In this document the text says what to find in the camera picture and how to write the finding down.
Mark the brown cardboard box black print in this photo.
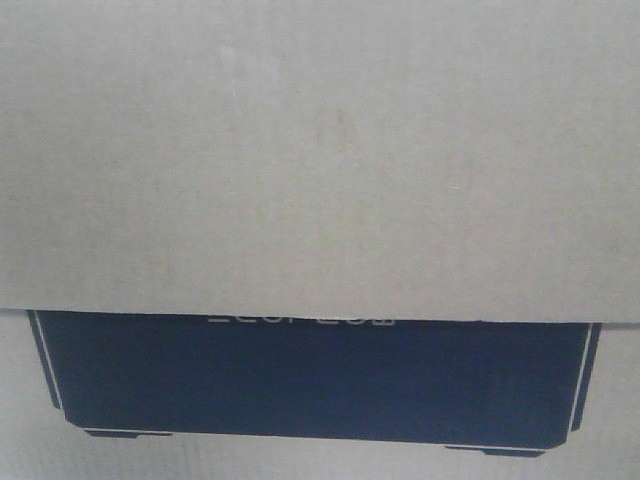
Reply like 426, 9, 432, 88
1, 1, 639, 479

